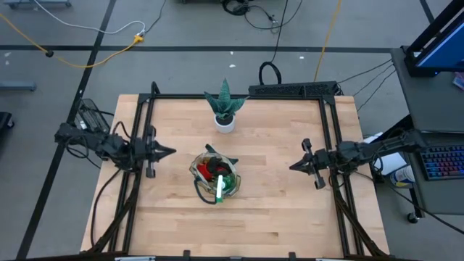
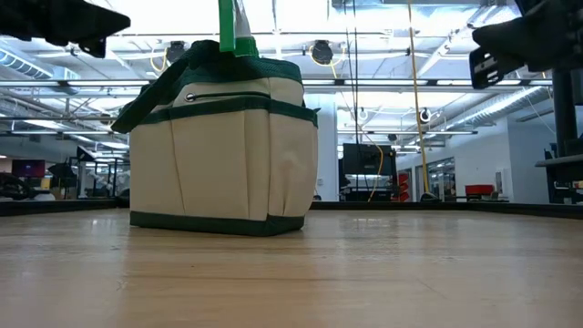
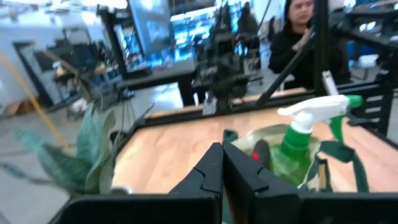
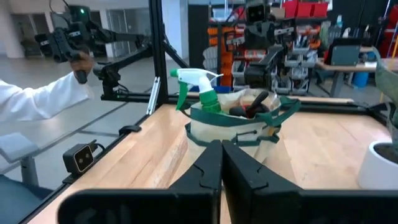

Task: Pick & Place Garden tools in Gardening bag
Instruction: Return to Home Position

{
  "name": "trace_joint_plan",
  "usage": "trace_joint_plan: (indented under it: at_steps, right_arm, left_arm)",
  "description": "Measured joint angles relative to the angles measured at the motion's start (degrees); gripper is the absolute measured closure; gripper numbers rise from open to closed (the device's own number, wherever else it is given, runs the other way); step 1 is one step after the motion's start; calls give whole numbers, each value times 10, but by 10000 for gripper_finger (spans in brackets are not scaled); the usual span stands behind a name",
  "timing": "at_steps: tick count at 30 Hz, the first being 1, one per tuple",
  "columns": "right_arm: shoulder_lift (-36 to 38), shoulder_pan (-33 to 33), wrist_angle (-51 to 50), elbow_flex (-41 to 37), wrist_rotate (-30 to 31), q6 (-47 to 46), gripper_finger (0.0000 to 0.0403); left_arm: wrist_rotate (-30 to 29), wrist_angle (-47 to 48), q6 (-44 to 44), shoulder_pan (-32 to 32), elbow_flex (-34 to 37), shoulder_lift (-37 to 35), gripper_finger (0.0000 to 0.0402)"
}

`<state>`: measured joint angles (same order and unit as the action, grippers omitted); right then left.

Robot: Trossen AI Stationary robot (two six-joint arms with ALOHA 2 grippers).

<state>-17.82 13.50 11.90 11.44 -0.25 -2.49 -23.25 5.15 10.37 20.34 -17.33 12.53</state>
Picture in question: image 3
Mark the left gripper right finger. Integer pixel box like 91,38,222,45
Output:
223,141,301,224

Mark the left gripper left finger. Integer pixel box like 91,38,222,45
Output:
169,142,224,224

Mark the brown cardboard box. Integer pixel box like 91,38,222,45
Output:
4,98,40,116

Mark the grey desk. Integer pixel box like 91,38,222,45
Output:
116,58,197,107

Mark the orange floor cable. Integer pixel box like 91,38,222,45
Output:
0,51,68,151

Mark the person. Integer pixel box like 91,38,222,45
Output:
267,0,352,91

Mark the person's hand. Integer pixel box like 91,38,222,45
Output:
291,27,312,52

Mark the potted snake plant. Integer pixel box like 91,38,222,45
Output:
0,104,135,196

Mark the black metal table frame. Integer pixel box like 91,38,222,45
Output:
118,0,398,150

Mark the green spray bottle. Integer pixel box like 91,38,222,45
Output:
269,94,364,186

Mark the beige green gardening bag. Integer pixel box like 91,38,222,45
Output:
222,123,371,194

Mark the red black garden glove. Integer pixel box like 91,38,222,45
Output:
251,139,272,171

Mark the blue lit display screen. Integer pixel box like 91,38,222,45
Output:
170,12,218,60

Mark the computer monitor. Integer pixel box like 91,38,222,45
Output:
128,0,175,58

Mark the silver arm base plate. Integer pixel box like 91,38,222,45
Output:
201,92,219,116

